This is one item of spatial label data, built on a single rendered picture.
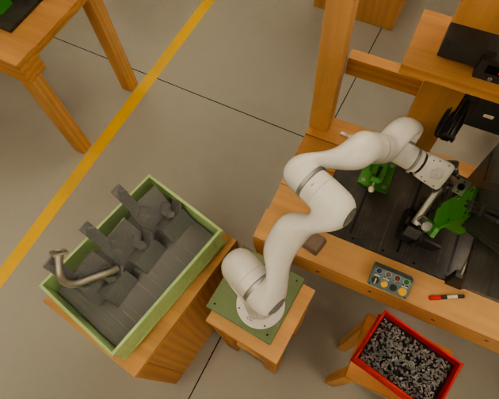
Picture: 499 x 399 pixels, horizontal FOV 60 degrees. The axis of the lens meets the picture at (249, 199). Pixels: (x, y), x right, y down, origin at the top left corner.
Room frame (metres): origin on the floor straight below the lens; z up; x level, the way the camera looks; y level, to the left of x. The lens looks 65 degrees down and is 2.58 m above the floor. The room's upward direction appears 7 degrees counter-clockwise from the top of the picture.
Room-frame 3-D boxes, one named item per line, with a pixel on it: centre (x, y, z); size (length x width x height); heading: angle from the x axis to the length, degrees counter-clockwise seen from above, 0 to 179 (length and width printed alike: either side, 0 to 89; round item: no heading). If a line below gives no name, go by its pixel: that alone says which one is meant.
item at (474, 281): (0.40, -0.83, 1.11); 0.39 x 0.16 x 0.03; 149
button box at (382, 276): (0.37, -0.50, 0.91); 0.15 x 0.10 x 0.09; 59
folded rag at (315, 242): (0.56, -0.23, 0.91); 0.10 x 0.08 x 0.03; 46
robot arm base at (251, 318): (0.34, 0.01, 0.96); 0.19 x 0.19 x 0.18
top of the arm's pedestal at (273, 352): (0.34, 0.00, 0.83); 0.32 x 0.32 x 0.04; 53
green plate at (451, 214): (0.51, -0.72, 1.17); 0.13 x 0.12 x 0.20; 59
